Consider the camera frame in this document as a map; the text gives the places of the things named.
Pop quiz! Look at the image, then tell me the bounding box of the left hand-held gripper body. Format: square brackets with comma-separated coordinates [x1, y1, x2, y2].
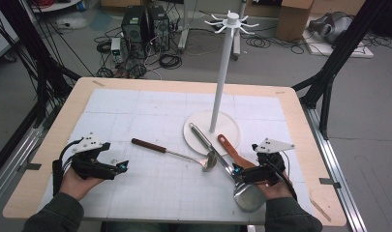
[70, 131, 118, 181]

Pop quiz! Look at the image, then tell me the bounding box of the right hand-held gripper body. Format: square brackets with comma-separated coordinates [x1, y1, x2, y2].
[241, 137, 295, 188]

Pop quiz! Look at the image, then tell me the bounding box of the wooden rice paddle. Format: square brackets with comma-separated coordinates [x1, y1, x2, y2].
[217, 133, 259, 171]

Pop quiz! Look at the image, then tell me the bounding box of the steel spatula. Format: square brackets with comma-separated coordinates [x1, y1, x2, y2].
[188, 122, 268, 214]

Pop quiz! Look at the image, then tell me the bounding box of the steel ladle brown handle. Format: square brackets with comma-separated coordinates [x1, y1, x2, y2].
[131, 137, 218, 173]

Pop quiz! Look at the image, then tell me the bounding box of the white utensil rack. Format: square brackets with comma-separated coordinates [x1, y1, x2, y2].
[183, 10, 260, 158]

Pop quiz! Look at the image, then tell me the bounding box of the person's right hand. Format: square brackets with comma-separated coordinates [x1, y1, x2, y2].
[255, 175, 294, 201]

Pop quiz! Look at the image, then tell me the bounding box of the person's left hand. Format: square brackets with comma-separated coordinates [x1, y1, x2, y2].
[59, 167, 105, 201]

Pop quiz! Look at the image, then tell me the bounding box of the white grid mat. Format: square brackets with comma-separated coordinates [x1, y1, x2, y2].
[38, 88, 316, 223]

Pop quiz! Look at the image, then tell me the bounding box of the wooden table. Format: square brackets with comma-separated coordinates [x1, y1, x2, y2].
[2, 76, 347, 227]

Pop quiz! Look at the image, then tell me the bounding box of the small grey power supply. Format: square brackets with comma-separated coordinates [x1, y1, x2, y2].
[110, 37, 123, 62]

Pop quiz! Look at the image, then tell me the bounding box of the white metal stand leg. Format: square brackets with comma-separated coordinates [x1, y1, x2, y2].
[231, 0, 250, 61]
[178, 0, 197, 51]

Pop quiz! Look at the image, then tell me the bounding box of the black computer tower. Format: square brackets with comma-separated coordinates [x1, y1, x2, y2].
[147, 5, 170, 52]
[120, 5, 151, 44]

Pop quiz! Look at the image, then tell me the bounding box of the cardboard box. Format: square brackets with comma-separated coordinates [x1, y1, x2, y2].
[275, 0, 315, 43]

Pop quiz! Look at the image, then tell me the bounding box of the white flat board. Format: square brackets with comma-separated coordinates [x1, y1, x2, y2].
[302, 30, 375, 59]

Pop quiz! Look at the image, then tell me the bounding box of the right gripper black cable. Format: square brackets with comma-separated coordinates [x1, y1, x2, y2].
[264, 159, 298, 201]

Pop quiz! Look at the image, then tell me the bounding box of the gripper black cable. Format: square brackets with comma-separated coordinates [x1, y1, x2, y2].
[264, 159, 298, 201]
[51, 138, 85, 197]

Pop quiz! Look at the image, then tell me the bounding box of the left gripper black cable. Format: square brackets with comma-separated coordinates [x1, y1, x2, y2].
[51, 138, 85, 197]

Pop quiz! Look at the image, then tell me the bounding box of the aluminium rail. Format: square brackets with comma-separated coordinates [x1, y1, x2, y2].
[0, 125, 45, 211]
[301, 104, 369, 232]

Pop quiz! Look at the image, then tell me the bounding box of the tangle of floor cables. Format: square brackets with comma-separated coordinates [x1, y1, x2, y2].
[93, 27, 183, 80]

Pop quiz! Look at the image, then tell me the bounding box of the black metal frame strut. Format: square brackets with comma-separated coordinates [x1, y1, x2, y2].
[0, 0, 81, 130]
[291, 0, 391, 140]

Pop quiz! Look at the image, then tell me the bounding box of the coiled black floor cable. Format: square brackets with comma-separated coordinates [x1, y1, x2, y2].
[245, 33, 306, 56]

